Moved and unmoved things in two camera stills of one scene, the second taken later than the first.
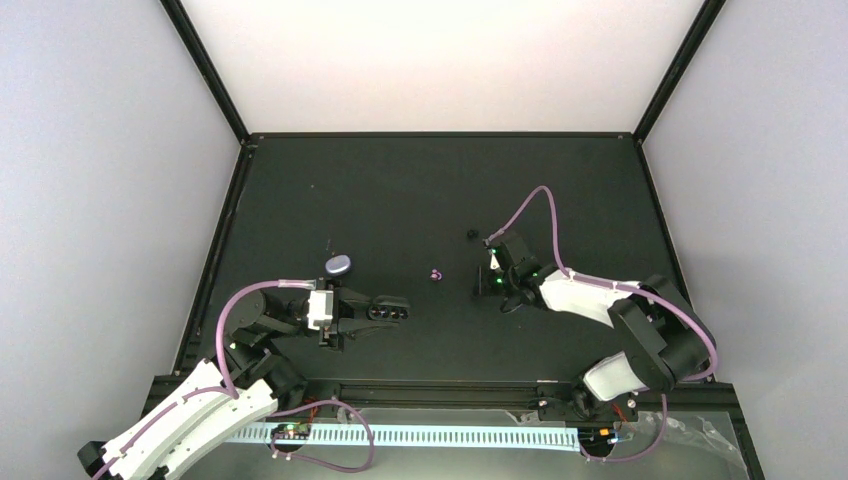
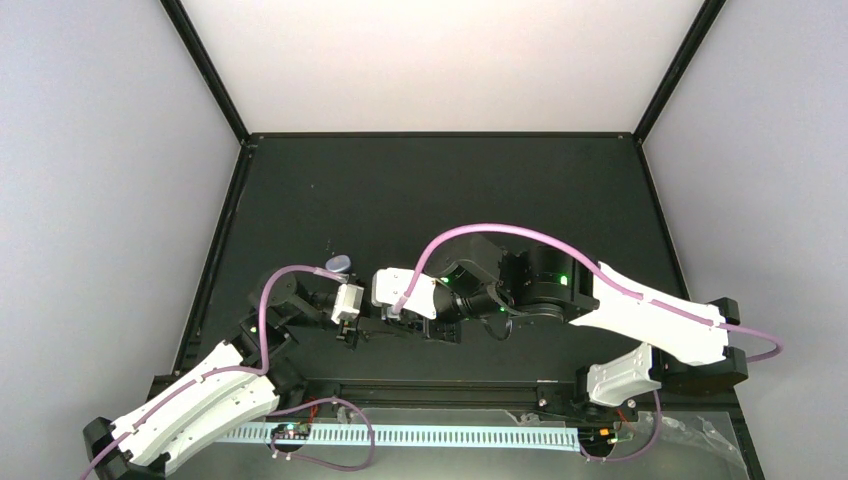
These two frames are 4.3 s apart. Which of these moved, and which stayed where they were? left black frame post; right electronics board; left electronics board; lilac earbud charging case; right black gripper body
Moved: right black gripper body
Stayed: left black frame post; left electronics board; right electronics board; lilac earbud charging case
